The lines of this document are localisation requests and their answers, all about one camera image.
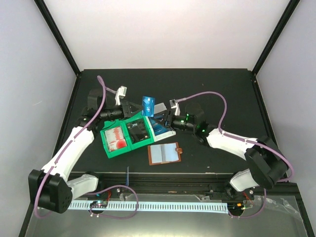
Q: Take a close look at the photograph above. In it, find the brown leather card holder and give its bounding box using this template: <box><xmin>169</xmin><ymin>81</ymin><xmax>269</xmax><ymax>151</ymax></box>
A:
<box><xmin>148</xmin><ymin>142</ymin><xmax>183</xmax><ymax>165</ymax></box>

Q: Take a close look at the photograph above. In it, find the dropped blue credit card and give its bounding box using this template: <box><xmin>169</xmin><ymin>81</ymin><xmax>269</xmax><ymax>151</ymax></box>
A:
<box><xmin>126</xmin><ymin>166</ymin><xmax>129</xmax><ymax>186</ymax></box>

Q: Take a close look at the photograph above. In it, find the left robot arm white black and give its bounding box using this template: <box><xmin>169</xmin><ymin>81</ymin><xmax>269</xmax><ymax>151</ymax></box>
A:
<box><xmin>28</xmin><ymin>90</ymin><xmax>143</xmax><ymax>217</ymax></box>

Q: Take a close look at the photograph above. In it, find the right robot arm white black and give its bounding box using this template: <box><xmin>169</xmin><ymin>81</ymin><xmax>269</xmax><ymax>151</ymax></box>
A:
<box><xmin>153</xmin><ymin>103</ymin><xmax>290</xmax><ymax>199</ymax></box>

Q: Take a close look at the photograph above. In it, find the blue cards stack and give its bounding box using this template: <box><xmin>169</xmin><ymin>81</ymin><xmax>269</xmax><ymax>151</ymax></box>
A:
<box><xmin>150</xmin><ymin>118</ymin><xmax>170</xmax><ymax>136</ymax></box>

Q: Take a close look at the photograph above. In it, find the black vip cards stack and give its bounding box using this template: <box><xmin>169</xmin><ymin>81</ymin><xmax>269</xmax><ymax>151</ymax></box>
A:
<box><xmin>126</xmin><ymin>118</ymin><xmax>150</xmax><ymax>144</ymax></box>

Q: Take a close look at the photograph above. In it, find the red white cards stack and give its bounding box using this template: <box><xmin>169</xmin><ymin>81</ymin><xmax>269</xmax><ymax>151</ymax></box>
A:
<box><xmin>105</xmin><ymin>126</ymin><xmax>127</xmax><ymax>152</ymax></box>

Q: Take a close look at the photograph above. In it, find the white bin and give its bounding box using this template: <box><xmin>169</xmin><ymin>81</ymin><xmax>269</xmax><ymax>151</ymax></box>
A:
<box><xmin>148</xmin><ymin>103</ymin><xmax>176</xmax><ymax>142</ymax></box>

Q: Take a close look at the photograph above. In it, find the green bin middle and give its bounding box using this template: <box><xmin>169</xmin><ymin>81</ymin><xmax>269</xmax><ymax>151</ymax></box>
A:
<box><xmin>125</xmin><ymin>116</ymin><xmax>154</xmax><ymax>150</ymax></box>

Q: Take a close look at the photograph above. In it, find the green bin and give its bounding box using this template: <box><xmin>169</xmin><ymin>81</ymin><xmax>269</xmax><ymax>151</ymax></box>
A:
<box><xmin>125</xmin><ymin>116</ymin><xmax>154</xmax><ymax>150</ymax></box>
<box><xmin>100</xmin><ymin>120</ymin><xmax>130</xmax><ymax>159</ymax></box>

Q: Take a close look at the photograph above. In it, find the green bin left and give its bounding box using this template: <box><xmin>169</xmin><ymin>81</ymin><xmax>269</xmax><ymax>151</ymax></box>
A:
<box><xmin>100</xmin><ymin>120</ymin><xmax>130</xmax><ymax>159</ymax></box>

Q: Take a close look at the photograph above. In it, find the small circuit board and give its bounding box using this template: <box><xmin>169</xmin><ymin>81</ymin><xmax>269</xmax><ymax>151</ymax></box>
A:
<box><xmin>90</xmin><ymin>200</ymin><xmax>108</xmax><ymax>209</ymax></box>

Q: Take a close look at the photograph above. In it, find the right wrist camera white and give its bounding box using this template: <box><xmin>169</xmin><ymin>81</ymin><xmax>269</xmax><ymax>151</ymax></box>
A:
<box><xmin>169</xmin><ymin>99</ymin><xmax>180</xmax><ymax>116</ymax></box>

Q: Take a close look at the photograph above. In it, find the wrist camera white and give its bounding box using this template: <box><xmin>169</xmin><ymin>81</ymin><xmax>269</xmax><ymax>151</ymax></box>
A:
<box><xmin>169</xmin><ymin>99</ymin><xmax>180</xmax><ymax>116</ymax></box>
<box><xmin>115</xmin><ymin>86</ymin><xmax>127</xmax><ymax>106</ymax></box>

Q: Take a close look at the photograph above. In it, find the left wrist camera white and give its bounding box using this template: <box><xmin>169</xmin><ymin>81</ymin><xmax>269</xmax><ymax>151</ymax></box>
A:
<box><xmin>115</xmin><ymin>86</ymin><xmax>127</xmax><ymax>106</ymax></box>

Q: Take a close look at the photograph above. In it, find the black aluminium rail front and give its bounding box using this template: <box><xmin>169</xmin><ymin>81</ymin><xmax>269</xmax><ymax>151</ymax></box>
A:
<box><xmin>93</xmin><ymin>172</ymin><xmax>299</xmax><ymax>198</ymax></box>

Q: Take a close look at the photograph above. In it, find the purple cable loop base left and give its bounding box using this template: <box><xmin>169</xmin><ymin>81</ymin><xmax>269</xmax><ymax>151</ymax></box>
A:
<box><xmin>86</xmin><ymin>185</ymin><xmax>139</xmax><ymax>220</ymax></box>

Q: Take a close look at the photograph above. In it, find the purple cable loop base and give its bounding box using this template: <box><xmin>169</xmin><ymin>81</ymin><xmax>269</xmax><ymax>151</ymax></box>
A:
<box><xmin>227</xmin><ymin>189</ymin><xmax>267</xmax><ymax>219</ymax></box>
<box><xmin>86</xmin><ymin>185</ymin><xmax>139</xmax><ymax>220</ymax></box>

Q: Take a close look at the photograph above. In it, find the white slotted cable duct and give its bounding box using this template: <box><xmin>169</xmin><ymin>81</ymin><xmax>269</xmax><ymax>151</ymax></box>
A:
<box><xmin>68</xmin><ymin>200</ymin><xmax>228</xmax><ymax>214</ymax></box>

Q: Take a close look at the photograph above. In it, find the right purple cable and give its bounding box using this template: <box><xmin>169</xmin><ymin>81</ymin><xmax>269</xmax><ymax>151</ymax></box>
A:
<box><xmin>176</xmin><ymin>90</ymin><xmax>295</xmax><ymax>183</ymax></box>

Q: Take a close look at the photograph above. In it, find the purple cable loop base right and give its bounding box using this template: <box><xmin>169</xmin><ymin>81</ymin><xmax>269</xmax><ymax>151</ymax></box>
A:
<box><xmin>227</xmin><ymin>189</ymin><xmax>267</xmax><ymax>219</ymax></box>

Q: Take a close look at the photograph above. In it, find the left black frame post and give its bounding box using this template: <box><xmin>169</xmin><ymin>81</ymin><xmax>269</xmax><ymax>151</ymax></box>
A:
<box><xmin>34</xmin><ymin>0</ymin><xmax>81</xmax><ymax>76</ymax></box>

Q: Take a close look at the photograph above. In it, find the black frame post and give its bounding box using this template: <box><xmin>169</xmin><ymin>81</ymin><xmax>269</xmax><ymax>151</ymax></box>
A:
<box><xmin>252</xmin><ymin>0</ymin><xmax>300</xmax><ymax>76</ymax></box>
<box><xmin>34</xmin><ymin>0</ymin><xmax>81</xmax><ymax>76</ymax></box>

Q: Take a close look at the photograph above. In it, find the right black frame post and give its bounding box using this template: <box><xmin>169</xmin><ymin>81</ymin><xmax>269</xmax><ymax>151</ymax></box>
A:
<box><xmin>252</xmin><ymin>0</ymin><xmax>300</xmax><ymax>76</ymax></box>

